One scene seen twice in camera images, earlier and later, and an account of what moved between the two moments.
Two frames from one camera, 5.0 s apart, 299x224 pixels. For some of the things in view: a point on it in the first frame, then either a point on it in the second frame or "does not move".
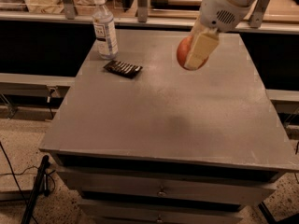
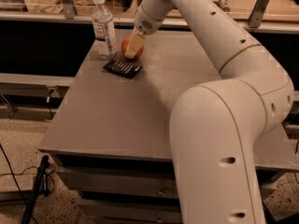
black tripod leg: (40, 188) does not move
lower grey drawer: (94, 211) does not move
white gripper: (220, 13) -> (145, 22)
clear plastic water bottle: (105, 29) does not move
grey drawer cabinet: (173, 146) does not move
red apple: (182, 52) -> (124, 46)
